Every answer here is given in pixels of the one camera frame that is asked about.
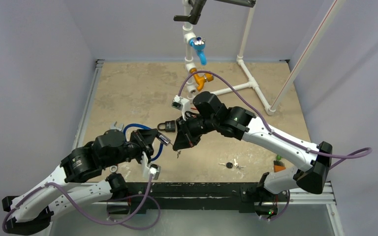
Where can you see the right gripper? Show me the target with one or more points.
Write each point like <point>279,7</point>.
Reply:
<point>182,131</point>

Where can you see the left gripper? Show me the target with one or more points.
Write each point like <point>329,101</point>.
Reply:
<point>145,138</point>

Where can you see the blue cable lock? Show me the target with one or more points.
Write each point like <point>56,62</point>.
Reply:
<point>164,141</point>

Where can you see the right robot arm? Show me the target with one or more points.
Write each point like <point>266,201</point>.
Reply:
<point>206,113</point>

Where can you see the key bunch with black fob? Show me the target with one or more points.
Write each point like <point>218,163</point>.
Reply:
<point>232,165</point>

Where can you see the black padlock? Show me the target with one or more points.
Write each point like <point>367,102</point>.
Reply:
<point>167,126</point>

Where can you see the orange faucet valve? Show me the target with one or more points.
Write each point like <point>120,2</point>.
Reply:
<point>202,79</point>

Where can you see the orange tool at right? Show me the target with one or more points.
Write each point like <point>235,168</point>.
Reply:
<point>278,164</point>

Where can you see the blue faucet valve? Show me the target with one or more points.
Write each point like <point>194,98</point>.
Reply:
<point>199,44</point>

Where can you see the white diagonal pole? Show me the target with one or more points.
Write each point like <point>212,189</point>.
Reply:
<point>306,53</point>

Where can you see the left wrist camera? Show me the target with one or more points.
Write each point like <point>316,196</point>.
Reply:
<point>149,169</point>

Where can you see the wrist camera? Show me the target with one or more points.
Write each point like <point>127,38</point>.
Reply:
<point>149,169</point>
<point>182,104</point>

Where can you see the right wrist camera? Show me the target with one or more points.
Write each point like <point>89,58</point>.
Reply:
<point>182,104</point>

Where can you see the red handled adjustable wrench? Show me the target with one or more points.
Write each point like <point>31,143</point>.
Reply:
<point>113,126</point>

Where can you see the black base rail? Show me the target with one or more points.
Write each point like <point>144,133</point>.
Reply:
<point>243,197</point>

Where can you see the white PVC pipe frame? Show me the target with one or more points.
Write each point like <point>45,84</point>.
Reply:
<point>251,79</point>

